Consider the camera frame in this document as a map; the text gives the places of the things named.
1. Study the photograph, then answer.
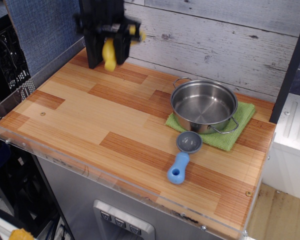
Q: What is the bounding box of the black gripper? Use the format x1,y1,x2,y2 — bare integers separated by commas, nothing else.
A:
73,0,143,65

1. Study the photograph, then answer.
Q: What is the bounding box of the yellow plastic banana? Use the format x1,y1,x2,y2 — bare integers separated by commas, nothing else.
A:
102,25,147,72

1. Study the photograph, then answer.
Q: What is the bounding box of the silver metal pot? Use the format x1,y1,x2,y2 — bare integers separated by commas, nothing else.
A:
170,77,239,134

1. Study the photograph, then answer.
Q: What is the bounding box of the black crate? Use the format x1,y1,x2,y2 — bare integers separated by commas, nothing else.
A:
0,26,30,92

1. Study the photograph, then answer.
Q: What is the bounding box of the blue grey toy scoop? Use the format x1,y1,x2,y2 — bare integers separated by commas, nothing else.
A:
167,131,203,185

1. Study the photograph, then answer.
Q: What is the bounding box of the clear acrylic guard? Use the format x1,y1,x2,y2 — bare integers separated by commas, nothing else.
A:
0,43,275,240

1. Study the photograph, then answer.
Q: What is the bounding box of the green cloth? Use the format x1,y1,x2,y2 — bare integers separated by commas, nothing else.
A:
165,102,256,152

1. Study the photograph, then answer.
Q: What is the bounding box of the silver dispenser panel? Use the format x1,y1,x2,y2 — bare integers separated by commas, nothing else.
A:
93,199,156,240

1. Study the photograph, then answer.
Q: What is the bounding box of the yellow black object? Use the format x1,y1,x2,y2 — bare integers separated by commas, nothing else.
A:
8,228,35,240

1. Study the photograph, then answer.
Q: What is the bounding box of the white aluminium box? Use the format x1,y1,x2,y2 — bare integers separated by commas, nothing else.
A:
262,93,300,198

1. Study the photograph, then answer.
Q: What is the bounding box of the black right post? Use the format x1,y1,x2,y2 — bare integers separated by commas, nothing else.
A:
269,34,300,124

